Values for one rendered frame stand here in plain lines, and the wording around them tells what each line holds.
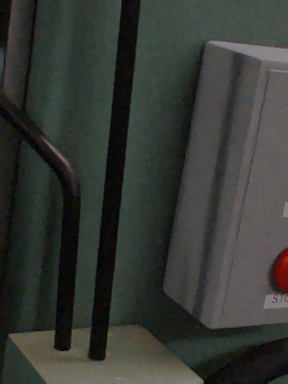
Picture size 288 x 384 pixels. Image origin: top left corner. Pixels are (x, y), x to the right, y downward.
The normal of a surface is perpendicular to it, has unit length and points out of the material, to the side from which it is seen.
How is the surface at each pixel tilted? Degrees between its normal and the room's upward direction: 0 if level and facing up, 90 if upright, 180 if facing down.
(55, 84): 90
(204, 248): 90
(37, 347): 0
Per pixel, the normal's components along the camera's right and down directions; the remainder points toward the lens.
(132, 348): 0.16, -0.94
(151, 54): 0.50, 0.33
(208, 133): -0.85, 0.01
